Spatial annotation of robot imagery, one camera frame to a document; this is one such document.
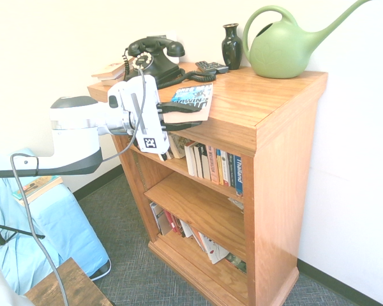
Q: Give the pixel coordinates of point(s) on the pale leaning paperback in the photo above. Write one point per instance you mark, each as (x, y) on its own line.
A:
(170, 154)

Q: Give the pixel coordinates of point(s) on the black white leaning paperback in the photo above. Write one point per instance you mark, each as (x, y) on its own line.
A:
(163, 157)

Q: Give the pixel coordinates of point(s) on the wooden bookshelf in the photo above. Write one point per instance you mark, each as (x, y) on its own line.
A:
(274, 191)

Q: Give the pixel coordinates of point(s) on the orange Washington spine book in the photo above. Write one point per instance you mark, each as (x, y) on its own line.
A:
(213, 165)

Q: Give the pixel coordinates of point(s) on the grey white cover book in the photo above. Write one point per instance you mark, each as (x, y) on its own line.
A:
(161, 220)

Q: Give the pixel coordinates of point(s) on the white patterned paperback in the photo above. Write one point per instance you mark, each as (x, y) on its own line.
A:
(179, 146)

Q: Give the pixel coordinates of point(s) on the black telephone handset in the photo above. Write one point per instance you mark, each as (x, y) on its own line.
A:
(156, 44)

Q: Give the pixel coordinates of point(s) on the cream cover paperback book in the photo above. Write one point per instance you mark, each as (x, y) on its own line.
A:
(110, 70)

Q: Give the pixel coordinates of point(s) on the loose paper cards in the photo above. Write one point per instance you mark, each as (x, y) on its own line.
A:
(236, 204)

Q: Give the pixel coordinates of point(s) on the white slim book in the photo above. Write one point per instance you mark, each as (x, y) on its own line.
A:
(186, 229)

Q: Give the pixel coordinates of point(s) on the light blue cloth cover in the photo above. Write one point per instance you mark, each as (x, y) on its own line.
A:
(67, 229)

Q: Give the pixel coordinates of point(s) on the white black spine book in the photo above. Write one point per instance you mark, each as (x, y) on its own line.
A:
(205, 165)

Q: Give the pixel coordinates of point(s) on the blue Darwin's Radio paperback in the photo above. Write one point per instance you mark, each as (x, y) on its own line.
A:
(185, 118)

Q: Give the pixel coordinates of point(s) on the plain white paperback book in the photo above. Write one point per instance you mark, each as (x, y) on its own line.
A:
(190, 159)

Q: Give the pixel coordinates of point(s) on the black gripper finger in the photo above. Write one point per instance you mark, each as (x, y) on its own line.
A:
(178, 126)
(182, 107)

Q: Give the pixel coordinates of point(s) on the green plastic watering can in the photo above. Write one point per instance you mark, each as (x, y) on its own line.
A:
(277, 51)

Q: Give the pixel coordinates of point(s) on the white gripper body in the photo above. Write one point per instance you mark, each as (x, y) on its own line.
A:
(147, 108)

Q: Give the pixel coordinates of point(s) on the teal orange cover book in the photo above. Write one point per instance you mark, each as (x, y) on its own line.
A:
(41, 186)

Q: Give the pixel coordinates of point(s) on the yellow spine book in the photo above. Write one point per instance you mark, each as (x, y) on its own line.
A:
(220, 172)

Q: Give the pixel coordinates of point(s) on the dark remote control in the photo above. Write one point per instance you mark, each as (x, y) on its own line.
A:
(202, 65)
(220, 67)

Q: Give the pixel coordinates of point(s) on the dark brown wooden table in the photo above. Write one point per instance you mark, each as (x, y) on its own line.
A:
(79, 287)

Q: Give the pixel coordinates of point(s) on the dark spine slim book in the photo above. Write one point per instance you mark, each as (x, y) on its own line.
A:
(179, 227)

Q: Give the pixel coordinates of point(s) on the white book red spots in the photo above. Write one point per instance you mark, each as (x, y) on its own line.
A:
(215, 250)

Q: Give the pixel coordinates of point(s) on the white spine thin book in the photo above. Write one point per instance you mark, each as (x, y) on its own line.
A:
(225, 169)

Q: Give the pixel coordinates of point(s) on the red spine slim book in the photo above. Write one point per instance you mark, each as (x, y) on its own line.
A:
(171, 223)

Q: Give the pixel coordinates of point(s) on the blue Thailand guide book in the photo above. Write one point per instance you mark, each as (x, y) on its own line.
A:
(238, 175)

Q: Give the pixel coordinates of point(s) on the black rotary telephone base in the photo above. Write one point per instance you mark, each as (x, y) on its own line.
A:
(162, 68)

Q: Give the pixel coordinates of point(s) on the black glossy vase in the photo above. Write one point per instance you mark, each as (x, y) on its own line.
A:
(231, 48)

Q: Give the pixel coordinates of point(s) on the orange white leaning book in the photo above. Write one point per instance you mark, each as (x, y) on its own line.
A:
(198, 239)

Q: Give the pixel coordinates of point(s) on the dark green flat book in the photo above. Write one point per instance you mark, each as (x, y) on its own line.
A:
(236, 263)

